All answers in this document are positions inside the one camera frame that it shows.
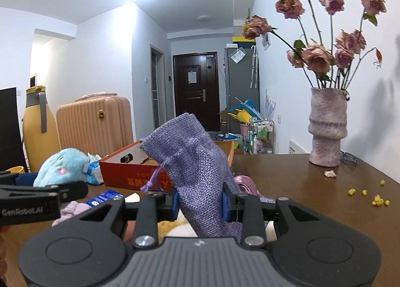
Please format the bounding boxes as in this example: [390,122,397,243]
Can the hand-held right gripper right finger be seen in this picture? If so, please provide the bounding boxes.
[222,181,323,248]

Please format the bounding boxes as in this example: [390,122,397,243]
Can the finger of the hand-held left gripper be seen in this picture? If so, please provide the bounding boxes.
[0,180,89,203]
[0,170,40,186]

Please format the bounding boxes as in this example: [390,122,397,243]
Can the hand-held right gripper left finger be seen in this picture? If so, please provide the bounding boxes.
[78,191,181,249]

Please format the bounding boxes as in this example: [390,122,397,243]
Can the yellow and white plush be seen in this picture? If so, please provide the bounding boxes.
[157,219,201,238]

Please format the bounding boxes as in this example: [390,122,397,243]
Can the lilac fluffy plush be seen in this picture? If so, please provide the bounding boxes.
[51,201,91,227]

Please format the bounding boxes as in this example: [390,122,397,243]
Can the light blue plush toy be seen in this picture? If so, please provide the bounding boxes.
[33,148,90,188]

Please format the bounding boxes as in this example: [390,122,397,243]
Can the pink satin bow scrunchie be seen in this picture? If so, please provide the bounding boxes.
[232,175,260,197]

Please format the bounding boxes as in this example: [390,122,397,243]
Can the small blue packet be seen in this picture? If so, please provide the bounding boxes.
[85,189,126,210]

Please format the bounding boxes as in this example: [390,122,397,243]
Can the purple burlap drawstring pouch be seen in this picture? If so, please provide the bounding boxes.
[139,112,276,241]

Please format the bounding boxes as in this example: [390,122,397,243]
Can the red cardboard box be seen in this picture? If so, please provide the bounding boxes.
[99,139,236,194]

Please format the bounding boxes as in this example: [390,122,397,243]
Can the person's left hand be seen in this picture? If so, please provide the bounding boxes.
[0,226,9,277]

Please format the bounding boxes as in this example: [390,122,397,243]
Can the yellow cup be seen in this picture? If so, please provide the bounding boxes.
[2,165,26,176]

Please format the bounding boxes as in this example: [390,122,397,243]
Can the blue tissue pack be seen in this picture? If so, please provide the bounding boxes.
[84,152,104,185]

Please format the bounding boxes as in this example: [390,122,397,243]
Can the yellow thermos jug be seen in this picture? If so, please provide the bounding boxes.
[22,85,62,173]

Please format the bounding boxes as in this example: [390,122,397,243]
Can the pink ribbed suitcase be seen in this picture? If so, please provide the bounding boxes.
[56,94,132,161]

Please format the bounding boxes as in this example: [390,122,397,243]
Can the metal trolley with bottles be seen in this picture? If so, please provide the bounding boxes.
[243,119,275,155]

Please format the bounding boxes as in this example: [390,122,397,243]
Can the dark brown entrance door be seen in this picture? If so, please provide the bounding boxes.
[172,51,219,133]

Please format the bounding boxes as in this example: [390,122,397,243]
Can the grey interior door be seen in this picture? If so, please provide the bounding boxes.
[149,43,166,132]

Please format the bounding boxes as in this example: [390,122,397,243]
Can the grey refrigerator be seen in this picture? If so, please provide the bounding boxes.
[224,46,261,125]

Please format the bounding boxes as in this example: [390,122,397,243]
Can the pink textured vase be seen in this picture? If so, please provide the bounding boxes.
[308,87,348,168]

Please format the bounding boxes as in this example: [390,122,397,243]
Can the black eyeglasses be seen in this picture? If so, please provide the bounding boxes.
[339,150,359,164]

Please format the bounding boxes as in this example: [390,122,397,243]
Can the white folded umbrella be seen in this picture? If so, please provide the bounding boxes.
[249,44,260,89]

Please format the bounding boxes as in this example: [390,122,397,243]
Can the scattered yellow bits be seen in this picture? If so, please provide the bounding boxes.
[348,179,391,207]

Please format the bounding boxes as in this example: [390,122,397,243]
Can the clear plastic bag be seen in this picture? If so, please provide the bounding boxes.
[229,47,246,64]

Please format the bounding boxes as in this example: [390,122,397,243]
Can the yellow box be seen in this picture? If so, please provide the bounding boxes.
[232,36,256,49]

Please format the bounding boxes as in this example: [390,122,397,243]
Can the dried pink roses bouquet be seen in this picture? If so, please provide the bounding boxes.
[242,0,388,91]

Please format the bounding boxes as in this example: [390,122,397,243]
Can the white wall heater panel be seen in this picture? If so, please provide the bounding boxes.
[289,140,310,155]

